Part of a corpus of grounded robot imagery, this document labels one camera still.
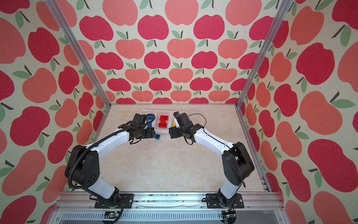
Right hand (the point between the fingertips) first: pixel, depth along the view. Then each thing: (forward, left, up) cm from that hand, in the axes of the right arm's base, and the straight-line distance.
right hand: (175, 132), depth 88 cm
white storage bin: (+14, +5, -5) cm, 15 cm away
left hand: (-2, +16, -3) cm, 16 cm away
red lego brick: (+18, +12, -9) cm, 23 cm away
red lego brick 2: (+12, +12, -9) cm, 20 cm away
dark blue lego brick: (+2, +14, -10) cm, 17 cm away
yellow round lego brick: (+13, +3, -9) cm, 16 cm away
